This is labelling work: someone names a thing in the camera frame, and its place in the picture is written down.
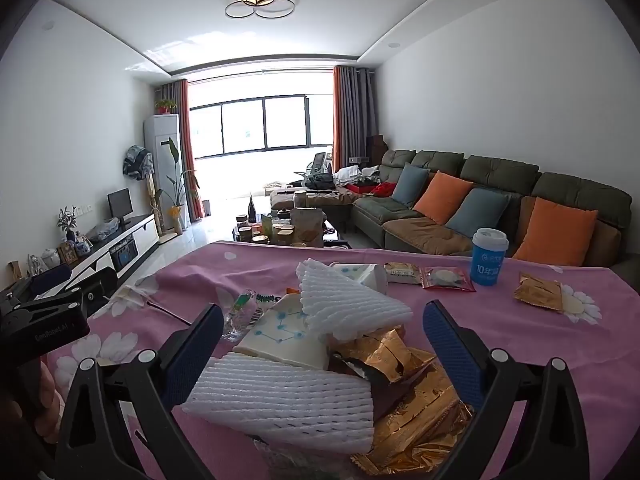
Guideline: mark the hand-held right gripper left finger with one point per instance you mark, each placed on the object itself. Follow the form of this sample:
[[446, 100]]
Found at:
[[192, 360]]

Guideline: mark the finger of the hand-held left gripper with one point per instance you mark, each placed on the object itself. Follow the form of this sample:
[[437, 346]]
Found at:
[[92, 290], [50, 280]]

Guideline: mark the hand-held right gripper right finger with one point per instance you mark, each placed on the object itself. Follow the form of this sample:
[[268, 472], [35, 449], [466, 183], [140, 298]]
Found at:
[[452, 355]]

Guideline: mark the green white clear wrapper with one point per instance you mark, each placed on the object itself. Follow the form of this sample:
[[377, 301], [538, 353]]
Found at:
[[245, 310]]

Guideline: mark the large gold foil wrapper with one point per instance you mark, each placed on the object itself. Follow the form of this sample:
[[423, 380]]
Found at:
[[425, 430]]

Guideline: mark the dark brown wrapper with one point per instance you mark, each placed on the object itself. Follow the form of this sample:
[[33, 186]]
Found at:
[[377, 385]]

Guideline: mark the large white foam net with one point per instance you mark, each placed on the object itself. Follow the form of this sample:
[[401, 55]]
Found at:
[[280, 400]]

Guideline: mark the paper cup blue lines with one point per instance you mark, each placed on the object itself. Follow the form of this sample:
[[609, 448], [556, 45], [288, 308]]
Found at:
[[285, 330]]

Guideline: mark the person's left hand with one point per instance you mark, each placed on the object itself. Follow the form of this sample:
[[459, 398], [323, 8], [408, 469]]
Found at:
[[50, 390]]

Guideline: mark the clear bag of items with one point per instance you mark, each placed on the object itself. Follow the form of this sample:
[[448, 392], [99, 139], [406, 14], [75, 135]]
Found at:
[[37, 265]]

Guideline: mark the tan patterned box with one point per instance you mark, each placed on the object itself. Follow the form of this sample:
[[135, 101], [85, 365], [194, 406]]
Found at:
[[16, 270]]

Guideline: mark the blue white ceramic jar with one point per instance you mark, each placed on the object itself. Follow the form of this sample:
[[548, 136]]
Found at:
[[83, 248]]

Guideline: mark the small plant blue vase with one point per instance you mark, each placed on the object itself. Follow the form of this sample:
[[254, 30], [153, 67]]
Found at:
[[67, 222]]

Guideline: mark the plastic bag on cabinet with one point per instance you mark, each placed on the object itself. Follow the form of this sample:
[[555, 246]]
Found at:
[[102, 230]]

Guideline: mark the white black tv cabinet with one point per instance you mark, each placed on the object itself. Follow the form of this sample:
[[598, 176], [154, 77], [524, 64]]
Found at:
[[135, 240]]

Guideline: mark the red clear snack packet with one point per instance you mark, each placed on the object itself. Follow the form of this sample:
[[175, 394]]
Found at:
[[447, 278]]

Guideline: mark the black monitor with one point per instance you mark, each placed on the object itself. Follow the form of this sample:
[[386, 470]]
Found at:
[[120, 205]]

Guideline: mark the beige snack packet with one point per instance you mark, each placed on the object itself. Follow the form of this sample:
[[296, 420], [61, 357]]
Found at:
[[402, 274]]

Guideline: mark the blue white lidded cup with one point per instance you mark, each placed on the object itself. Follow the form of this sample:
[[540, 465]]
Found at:
[[489, 260]]

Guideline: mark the small gold foil wrapper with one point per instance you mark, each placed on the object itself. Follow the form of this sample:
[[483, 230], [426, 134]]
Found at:
[[537, 292]]

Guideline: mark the yellow flower vase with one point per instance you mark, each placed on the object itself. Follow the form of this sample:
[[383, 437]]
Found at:
[[175, 217]]

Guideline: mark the fan with blue cover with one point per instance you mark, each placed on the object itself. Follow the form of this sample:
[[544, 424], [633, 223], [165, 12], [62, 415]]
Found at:
[[136, 162]]

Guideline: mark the tall green leafy plant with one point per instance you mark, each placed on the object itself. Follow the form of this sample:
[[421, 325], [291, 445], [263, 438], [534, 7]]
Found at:
[[175, 180]]

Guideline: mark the cluster of lidded jars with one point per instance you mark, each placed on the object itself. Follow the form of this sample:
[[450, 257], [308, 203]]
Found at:
[[255, 232]]

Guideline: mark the large blue pillow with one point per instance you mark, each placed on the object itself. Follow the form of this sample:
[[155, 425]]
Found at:
[[477, 212]]

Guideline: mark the pink floral blanket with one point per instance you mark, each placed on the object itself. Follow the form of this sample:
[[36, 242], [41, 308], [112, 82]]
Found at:
[[610, 360]]

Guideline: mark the orange pillow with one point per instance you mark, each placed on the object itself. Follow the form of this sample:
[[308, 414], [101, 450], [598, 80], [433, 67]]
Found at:
[[442, 197], [555, 232]]

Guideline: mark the white standing air conditioner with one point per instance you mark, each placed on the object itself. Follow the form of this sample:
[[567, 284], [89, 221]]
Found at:
[[160, 145]]

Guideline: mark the orange grey curtain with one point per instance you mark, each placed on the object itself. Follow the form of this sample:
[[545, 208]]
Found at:
[[187, 160], [352, 110]]

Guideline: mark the black glass coffee table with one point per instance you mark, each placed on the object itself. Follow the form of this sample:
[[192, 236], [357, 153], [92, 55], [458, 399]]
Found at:
[[335, 232]]

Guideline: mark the small blue pillow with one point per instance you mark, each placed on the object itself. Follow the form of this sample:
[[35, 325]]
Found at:
[[410, 185]]

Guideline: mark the brown paper bag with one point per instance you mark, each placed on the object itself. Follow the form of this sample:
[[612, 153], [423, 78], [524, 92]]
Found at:
[[308, 227]]

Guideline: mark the red cloth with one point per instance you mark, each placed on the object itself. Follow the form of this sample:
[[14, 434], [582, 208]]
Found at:
[[385, 190]]

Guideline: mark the brown ottoman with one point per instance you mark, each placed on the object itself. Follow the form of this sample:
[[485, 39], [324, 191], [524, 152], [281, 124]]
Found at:
[[330, 200]]

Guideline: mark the small red green plant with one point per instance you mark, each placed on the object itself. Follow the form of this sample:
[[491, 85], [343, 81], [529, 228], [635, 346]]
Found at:
[[165, 106]]

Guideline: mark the pile of white clothes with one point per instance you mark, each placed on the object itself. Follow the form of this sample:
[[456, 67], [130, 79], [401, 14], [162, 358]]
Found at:
[[355, 175]]

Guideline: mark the green sofa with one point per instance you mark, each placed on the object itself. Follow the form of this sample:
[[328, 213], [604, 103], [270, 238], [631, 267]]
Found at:
[[575, 190]]

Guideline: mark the dark brown boxes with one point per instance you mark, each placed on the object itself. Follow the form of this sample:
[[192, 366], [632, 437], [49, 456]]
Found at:
[[376, 150]]

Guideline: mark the large window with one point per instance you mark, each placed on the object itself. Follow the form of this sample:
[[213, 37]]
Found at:
[[250, 125]]

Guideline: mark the grey white machine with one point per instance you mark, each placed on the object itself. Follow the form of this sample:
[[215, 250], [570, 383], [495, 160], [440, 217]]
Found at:
[[318, 165]]

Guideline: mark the wooden picture frame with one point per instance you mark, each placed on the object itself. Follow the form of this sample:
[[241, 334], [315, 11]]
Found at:
[[67, 253]]

